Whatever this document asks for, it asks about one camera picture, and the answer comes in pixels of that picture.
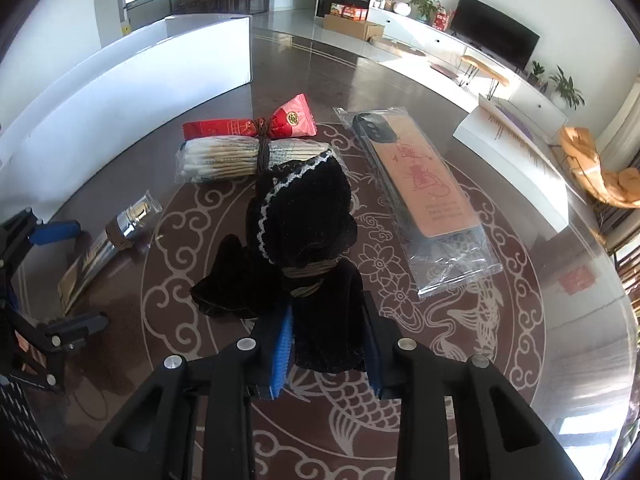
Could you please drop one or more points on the cotton swab packet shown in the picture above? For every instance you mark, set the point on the cotton swab packet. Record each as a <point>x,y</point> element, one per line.
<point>220,160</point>

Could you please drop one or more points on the snack boxes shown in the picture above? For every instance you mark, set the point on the snack boxes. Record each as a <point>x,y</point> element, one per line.
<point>349,11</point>

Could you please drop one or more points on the brown cardboard box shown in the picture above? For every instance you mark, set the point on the brown cardboard box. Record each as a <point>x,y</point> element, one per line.
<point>350,27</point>

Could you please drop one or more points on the black velvet pouch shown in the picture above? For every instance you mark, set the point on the black velvet pouch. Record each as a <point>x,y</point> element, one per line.
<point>300,210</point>

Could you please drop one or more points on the red gift box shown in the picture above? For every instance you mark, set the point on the red gift box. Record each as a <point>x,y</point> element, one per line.
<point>442,19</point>

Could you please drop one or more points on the black television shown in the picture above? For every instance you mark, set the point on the black television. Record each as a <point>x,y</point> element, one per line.
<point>495,30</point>

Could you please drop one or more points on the small potted plant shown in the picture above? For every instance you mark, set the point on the small potted plant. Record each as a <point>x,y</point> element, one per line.
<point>536,71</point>

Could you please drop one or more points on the white television cabinet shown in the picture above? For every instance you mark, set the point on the white television cabinet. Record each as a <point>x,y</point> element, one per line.
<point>415,30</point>

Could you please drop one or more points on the green leafy potted plant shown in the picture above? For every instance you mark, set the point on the green leafy potted plant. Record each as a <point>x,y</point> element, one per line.
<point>425,6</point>

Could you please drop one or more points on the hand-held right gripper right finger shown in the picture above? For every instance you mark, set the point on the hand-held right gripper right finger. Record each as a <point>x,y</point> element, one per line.
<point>375,360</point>

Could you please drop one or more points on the purple floor mat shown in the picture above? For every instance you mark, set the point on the purple floor mat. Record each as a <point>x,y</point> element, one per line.
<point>443,69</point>
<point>520,116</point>

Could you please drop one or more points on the red snack packet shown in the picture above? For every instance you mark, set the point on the red snack packet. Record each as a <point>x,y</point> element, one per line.
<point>295,115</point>

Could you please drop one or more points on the potted plant in white pot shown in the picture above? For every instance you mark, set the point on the potted plant in white pot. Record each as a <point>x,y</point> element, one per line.
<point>567,87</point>

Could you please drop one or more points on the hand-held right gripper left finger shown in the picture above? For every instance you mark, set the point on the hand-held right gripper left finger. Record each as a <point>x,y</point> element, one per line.
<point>281,355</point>

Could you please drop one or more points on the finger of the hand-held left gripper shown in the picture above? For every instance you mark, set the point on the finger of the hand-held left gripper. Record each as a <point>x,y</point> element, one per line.
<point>75,325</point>
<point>55,232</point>

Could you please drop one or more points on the round white vase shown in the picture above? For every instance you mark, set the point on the round white vase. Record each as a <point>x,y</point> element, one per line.
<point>402,8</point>

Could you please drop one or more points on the flat white box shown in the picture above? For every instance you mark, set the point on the flat white box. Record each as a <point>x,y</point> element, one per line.
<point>510,160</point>

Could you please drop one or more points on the phone case in plastic bag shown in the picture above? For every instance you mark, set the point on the phone case in plastic bag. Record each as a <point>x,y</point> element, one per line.
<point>425,185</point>

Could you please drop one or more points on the orange lounge chair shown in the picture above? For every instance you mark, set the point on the orange lounge chair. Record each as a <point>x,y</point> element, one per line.
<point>585,160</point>

